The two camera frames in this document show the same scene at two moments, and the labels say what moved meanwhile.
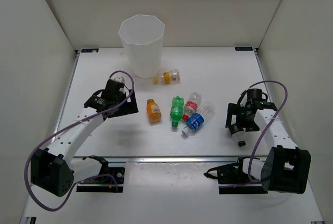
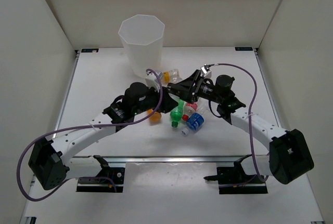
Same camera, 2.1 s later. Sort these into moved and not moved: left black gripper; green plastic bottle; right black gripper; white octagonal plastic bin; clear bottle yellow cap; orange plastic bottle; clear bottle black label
Moved: left black gripper; right black gripper; clear bottle black label
Not moved: green plastic bottle; white octagonal plastic bin; clear bottle yellow cap; orange plastic bottle
